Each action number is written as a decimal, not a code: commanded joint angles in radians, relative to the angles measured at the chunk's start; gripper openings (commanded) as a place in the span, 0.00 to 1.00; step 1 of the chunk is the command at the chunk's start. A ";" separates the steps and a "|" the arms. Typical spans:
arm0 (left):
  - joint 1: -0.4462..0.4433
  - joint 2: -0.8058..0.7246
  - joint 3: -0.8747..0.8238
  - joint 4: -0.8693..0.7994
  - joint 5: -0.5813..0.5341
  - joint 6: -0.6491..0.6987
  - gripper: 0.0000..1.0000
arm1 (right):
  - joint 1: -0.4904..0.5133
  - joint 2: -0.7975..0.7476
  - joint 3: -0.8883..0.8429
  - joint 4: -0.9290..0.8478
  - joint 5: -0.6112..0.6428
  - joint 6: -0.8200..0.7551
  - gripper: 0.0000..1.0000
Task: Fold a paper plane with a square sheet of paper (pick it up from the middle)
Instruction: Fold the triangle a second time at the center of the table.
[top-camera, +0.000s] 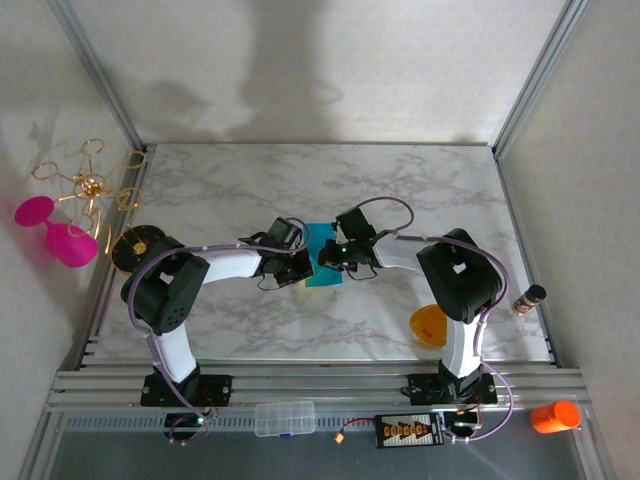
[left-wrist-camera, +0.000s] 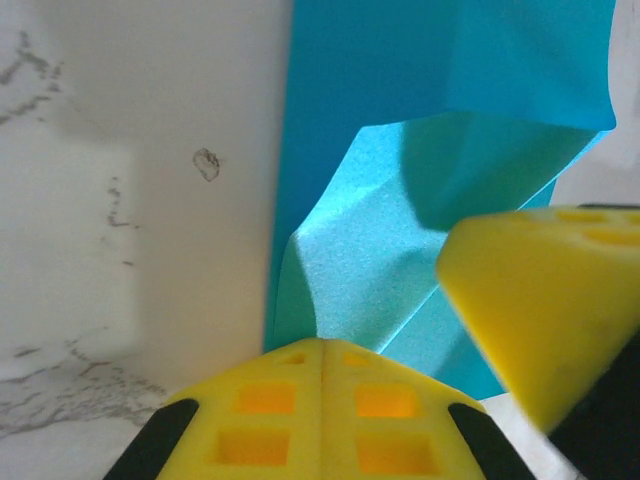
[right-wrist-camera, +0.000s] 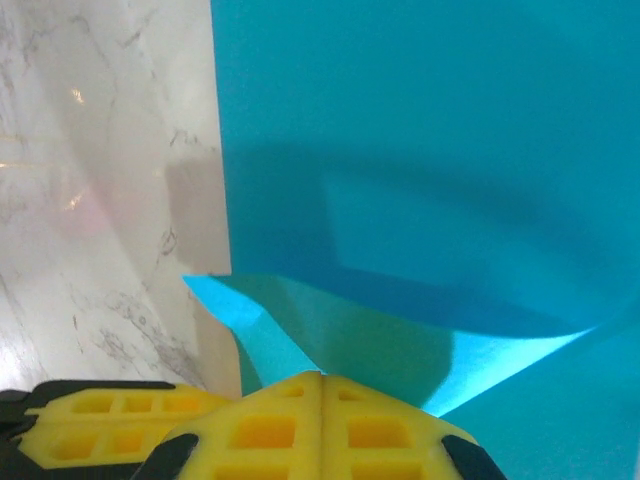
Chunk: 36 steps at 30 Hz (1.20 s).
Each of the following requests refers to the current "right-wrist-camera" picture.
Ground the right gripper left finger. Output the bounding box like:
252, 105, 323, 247
134, 372, 324, 480

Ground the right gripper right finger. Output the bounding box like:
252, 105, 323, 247
322, 372, 507, 480

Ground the blue square paper sheet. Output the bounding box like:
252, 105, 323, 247
182, 0, 640, 480

